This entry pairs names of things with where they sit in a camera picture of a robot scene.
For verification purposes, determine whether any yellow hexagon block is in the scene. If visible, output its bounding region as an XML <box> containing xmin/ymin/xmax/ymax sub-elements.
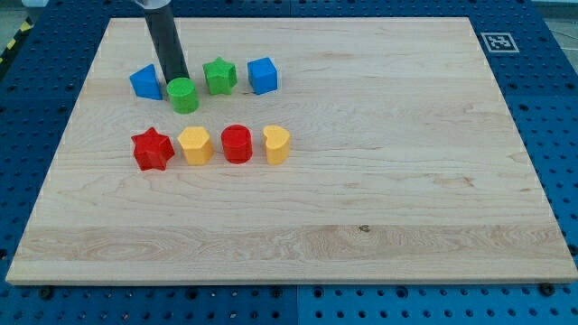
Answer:
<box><xmin>177</xmin><ymin>126</ymin><xmax>214</xmax><ymax>165</ymax></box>

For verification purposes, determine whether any green star block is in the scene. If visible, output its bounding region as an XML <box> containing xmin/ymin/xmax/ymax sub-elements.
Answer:
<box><xmin>202</xmin><ymin>57</ymin><xmax>238</xmax><ymax>95</ymax></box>

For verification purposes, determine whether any green cylinder block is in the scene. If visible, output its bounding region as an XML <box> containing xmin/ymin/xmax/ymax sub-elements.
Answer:
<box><xmin>166</xmin><ymin>77</ymin><xmax>199</xmax><ymax>114</ymax></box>

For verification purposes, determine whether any blue cube block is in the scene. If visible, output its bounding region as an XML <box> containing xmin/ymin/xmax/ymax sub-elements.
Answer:
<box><xmin>247</xmin><ymin>57</ymin><xmax>278</xmax><ymax>95</ymax></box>

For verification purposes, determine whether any silver robot tool mount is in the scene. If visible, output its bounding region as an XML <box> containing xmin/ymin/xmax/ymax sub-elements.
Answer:
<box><xmin>133</xmin><ymin>0</ymin><xmax>172</xmax><ymax>10</ymax></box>

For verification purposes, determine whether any light wooden board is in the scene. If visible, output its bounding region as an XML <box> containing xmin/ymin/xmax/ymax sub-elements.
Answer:
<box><xmin>6</xmin><ymin>17</ymin><xmax>577</xmax><ymax>285</ymax></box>

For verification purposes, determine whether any blue triangular prism block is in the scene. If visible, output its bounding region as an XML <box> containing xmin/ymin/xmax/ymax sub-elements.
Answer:
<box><xmin>129</xmin><ymin>64</ymin><xmax>163</xmax><ymax>100</ymax></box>

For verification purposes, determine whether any red cylinder block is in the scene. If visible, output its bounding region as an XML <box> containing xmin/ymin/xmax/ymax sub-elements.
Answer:
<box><xmin>220</xmin><ymin>125</ymin><xmax>253</xmax><ymax>164</ymax></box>

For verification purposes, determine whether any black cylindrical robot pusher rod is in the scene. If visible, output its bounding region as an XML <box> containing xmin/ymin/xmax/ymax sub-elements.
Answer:
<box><xmin>144</xmin><ymin>4</ymin><xmax>190</xmax><ymax>83</ymax></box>

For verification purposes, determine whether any white fiducial marker tag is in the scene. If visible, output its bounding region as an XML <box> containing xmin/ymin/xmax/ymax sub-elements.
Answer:
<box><xmin>480</xmin><ymin>32</ymin><xmax>519</xmax><ymax>53</ymax></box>

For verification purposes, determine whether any red star block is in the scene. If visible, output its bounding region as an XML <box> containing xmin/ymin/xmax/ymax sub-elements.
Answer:
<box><xmin>131</xmin><ymin>127</ymin><xmax>175</xmax><ymax>171</ymax></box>

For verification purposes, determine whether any yellow heart block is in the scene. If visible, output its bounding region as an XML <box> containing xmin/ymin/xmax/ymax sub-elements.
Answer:
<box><xmin>263</xmin><ymin>125</ymin><xmax>291</xmax><ymax>165</ymax></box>

